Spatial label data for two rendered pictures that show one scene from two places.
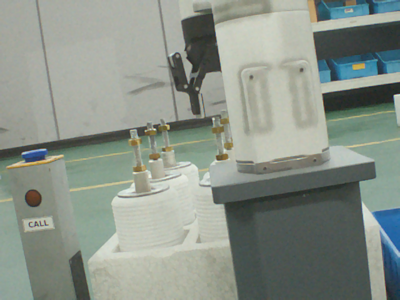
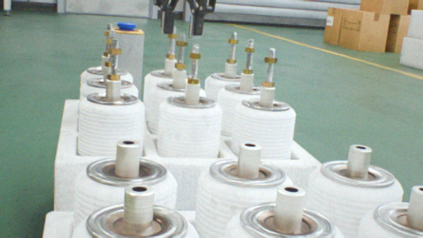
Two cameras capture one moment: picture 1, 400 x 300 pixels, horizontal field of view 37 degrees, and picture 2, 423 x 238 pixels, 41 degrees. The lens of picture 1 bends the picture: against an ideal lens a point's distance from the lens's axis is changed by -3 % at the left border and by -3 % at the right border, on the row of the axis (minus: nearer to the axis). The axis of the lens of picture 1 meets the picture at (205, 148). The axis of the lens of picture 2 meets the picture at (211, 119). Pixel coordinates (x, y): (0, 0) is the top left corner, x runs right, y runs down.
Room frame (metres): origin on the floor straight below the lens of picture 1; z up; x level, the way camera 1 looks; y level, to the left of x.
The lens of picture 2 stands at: (0.70, -0.95, 0.43)
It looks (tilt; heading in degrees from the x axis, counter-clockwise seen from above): 14 degrees down; 70
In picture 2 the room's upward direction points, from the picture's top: 5 degrees clockwise
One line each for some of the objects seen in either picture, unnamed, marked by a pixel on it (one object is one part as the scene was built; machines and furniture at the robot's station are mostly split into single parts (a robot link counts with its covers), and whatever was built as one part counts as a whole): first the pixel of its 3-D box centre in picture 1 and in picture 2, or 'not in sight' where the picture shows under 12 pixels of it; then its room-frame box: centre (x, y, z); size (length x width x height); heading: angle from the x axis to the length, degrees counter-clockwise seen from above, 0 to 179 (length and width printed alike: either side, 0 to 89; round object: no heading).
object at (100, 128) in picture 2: not in sight; (109, 158); (0.85, -0.14, 0.16); 0.10 x 0.10 x 0.18
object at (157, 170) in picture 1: (157, 170); (170, 68); (0.99, 0.08, 0.26); 0.02 x 0.02 x 0.03
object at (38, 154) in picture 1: (34, 157); (126, 28); (0.94, 0.26, 0.32); 0.04 x 0.04 x 0.02
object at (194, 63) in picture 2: not in sight; (194, 68); (0.96, -0.15, 0.30); 0.01 x 0.01 x 0.08; 67
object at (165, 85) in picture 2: not in sight; (178, 87); (0.97, -0.04, 0.25); 0.08 x 0.08 x 0.01
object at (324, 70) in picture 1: (305, 73); not in sight; (5.63, -1.00, 0.36); 0.50 x 0.38 x 0.21; 0
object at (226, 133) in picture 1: (227, 134); (180, 55); (0.97, -0.04, 0.31); 0.01 x 0.01 x 0.08; 17
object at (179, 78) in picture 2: (230, 160); (179, 79); (0.97, -0.04, 0.26); 0.02 x 0.02 x 0.03
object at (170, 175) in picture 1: (158, 178); (170, 75); (0.99, 0.08, 0.25); 0.08 x 0.08 x 0.01
